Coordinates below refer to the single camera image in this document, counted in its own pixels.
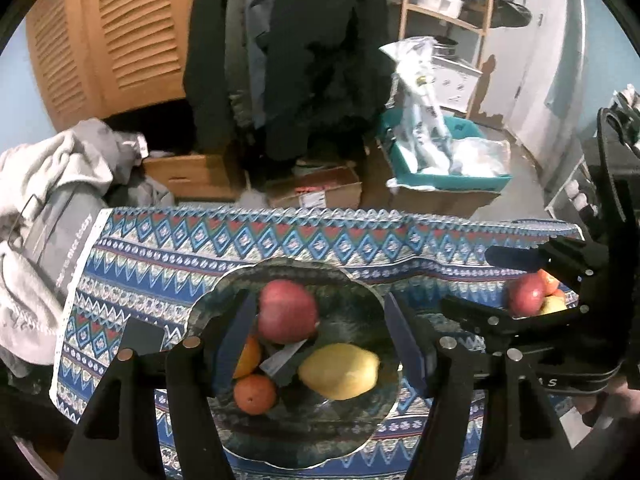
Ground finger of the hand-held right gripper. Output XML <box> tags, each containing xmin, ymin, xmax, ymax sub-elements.
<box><xmin>484</xmin><ymin>237</ymin><xmax>596</xmax><ymax>281</ymax></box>
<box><xmin>440</xmin><ymin>295</ymin><xmax>593</xmax><ymax>348</ymax></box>

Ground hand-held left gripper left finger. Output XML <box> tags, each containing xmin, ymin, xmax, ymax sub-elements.
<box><xmin>60</xmin><ymin>290</ymin><xmax>261</xmax><ymax>480</ymax></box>

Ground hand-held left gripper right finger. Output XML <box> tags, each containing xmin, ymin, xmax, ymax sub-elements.
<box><xmin>384</xmin><ymin>291</ymin><xmax>573</xmax><ymax>480</ymax></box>

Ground large orange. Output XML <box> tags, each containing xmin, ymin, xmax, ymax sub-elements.
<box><xmin>233</xmin><ymin>334</ymin><xmax>262</xmax><ymax>380</ymax></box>

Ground medium orange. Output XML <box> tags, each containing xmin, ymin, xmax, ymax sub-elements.
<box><xmin>537</xmin><ymin>269</ymin><xmax>561</xmax><ymax>295</ymax></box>

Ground small orange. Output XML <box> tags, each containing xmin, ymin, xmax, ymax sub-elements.
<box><xmin>233</xmin><ymin>374</ymin><xmax>277</xmax><ymax>416</ymax></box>

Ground large red apple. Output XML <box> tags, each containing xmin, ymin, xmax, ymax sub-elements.
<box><xmin>257</xmin><ymin>280</ymin><xmax>321</xmax><ymax>345</ymax></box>

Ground clear glass bowl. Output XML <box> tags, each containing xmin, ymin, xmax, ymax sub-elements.
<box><xmin>186</xmin><ymin>257</ymin><xmax>403</xmax><ymax>470</ymax></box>

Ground yellow lemon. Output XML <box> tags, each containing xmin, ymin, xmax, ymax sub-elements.
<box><xmin>298</xmin><ymin>343</ymin><xmax>381</xmax><ymax>401</ymax></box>

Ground person's right hand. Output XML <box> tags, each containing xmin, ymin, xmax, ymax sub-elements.
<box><xmin>575</xmin><ymin>377</ymin><xmax>640</xmax><ymax>428</ymax></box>

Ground shoe rack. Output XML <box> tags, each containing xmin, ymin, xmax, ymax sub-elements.
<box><xmin>545</xmin><ymin>155</ymin><xmax>601</xmax><ymax>221</ymax></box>

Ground white shoe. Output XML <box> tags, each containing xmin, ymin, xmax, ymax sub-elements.
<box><xmin>567</xmin><ymin>180</ymin><xmax>593</xmax><ymax>213</ymax></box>

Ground black flat rectangular slab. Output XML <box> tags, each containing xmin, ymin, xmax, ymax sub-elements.
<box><xmin>120</xmin><ymin>320</ymin><xmax>166</xmax><ymax>356</ymax></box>

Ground blue patterned tablecloth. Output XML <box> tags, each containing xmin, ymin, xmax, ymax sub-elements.
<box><xmin>50</xmin><ymin>205</ymin><xmax>586</xmax><ymax>480</ymax></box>

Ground teal plastic crate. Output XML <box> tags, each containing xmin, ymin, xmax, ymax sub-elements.
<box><xmin>377</xmin><ymin>110</ymin><xmax>513</xmax><ymax>192</ymax></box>

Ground clear plastic bags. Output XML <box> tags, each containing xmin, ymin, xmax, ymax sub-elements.
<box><xmin>450</xmin><ymin>137</ymin><xmax>511</xmax><ymax>177</ymax></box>

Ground wooden drawer box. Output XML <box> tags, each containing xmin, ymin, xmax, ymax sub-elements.
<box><xmin>142</xmin><ymin>152</ymin><xmax>246</xmax><ymax>201</ymax></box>

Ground grey crumpled jacket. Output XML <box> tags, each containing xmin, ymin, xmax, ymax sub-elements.
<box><xmin>75</xmin><ymin>119</ymin><xmax>176</xmax><ymax>208</ymax></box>

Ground small cardboard box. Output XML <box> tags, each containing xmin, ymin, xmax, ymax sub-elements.
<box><xmin>265</xmin><ymin>166</ymin><xmax>363</xmax><ymax>209</ymax></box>

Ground white printed rice bag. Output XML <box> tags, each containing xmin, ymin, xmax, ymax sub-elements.
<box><xmin>379</xmin><ymin>36</ymin><xmax>458</xmax><ymax>173</ymax></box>

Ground white patterned storage box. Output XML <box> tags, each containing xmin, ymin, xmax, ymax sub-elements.
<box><xmin>430</xmin><ymin>55</ymin><xmax>483</xmax><ymax>108</ymax></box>

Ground white door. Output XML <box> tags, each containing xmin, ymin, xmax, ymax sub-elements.
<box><xmin>500</xmin><ymin>0</ymin><xmax>586</xmax><ymax>161</ymax></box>

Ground grey printed garment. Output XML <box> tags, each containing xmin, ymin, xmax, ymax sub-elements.
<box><xmin>20</xmin><ymin>180</ymin><xmax>101</xmax><ymax>291</ymax></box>

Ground black hanging bag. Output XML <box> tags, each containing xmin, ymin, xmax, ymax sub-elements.
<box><xmin>490</xmin><ymin>0</ymin><xmax>533</xmax><ymax>28</ymax></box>

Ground pile of grey clothes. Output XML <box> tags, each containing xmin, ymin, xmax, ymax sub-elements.
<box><xmin>0</xmin><ymin>120</ymin><xmax>118</xmax><ymax>366</ymax></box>

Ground wooden shelf unit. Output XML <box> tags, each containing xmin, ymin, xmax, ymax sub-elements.
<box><xmin>397</xmin><ymin>0</ymin><xmax>496</xmax><ymax>116</ymax></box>

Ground grey hanging jacket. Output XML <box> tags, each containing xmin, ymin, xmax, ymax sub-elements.
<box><xmin>222</xmin><ymin>0</ymin><xmax>273</xmax><ymax>128</ymax></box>

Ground black hanging coat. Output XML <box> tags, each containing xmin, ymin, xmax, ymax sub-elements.
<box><xmin>182</xmin><ymin>0</ymin><xmax>396</xmax><ymax>161</ymax></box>

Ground wooden louvered wardrobe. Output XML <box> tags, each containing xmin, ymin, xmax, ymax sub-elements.
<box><xmin>25</xmin><ymin>0</ymin><xmax>201</xmax><ymax>131</ymax></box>

